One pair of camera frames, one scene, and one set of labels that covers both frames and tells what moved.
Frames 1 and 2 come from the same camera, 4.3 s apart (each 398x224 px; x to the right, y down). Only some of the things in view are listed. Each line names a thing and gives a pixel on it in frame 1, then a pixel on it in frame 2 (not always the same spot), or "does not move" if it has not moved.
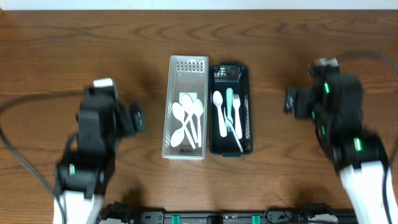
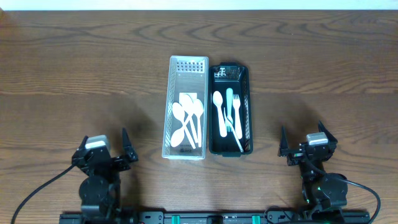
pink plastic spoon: x=217 y=98 does not move
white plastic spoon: x=178 y=135 does not move
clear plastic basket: x=186 y=74 does not move
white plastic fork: x=236 y=101 to x=229 y=123
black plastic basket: x=239 y=78 does not move
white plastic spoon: x=178 y=112 does not move
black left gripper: x=137 y=117 to x=109 y=160
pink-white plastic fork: x=236 y=103 does not move
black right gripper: x=290 y=102 to x=306 y=152
